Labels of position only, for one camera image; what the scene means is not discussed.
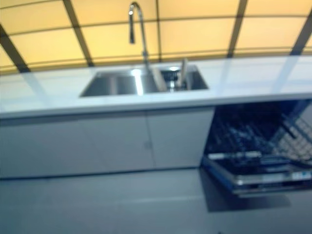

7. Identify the chrome gooseneck kitchen faucet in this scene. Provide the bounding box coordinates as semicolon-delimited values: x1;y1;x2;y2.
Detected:
128;1;151;72

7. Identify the dishwasher wire rack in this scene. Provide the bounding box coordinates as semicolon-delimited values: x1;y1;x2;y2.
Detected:
211;101;312;162

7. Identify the stainless steel sink basin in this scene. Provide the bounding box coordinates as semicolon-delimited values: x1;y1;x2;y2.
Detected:
78;63;210;98

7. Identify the dark window frame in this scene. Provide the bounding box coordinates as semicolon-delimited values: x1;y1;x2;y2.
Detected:
0;0;312;74

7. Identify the small cream plate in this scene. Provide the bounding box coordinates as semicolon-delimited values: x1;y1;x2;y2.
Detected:
153;68;167;93

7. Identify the black dish drying rack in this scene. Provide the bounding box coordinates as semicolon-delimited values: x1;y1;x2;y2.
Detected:
159;65;196;92

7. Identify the large cream plate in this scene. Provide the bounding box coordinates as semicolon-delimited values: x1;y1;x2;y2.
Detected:
178;58;189;88

